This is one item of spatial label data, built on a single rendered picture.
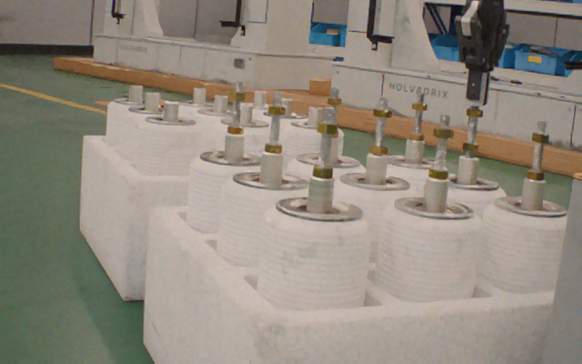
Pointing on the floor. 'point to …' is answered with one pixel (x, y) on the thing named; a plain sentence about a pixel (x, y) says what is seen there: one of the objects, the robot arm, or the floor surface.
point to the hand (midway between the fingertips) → (477, 87)
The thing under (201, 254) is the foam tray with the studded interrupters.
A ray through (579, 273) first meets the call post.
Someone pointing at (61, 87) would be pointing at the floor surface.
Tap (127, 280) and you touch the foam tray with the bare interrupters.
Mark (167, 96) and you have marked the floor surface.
